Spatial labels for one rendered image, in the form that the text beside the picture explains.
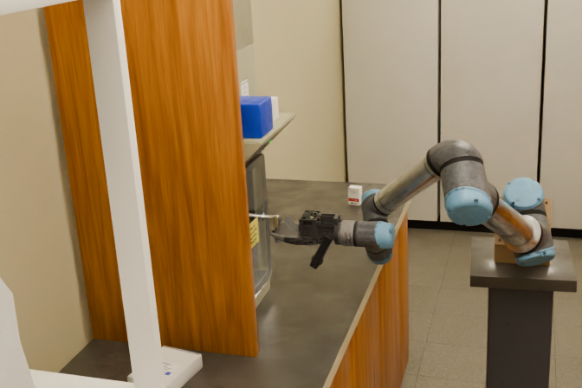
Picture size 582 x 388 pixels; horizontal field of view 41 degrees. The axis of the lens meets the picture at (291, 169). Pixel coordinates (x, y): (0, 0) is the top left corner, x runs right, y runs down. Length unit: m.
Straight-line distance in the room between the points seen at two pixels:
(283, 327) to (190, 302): 0.30
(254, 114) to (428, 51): 3.10
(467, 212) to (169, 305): 0.83
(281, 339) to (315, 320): 0.14
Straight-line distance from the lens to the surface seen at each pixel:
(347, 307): 2.35
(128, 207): 1.13
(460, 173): 2.05
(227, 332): 2.12
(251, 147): 1.98
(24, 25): 2.05
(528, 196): 2.44
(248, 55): 2.22
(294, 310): 2.34
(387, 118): 5.12
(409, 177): 2.23
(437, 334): 4.11
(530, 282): 2.56
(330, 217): 2.27
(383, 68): 5.06
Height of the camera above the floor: 2.04
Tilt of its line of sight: 18 degrees down
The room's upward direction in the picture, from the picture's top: 3 degrees counter-clockwise
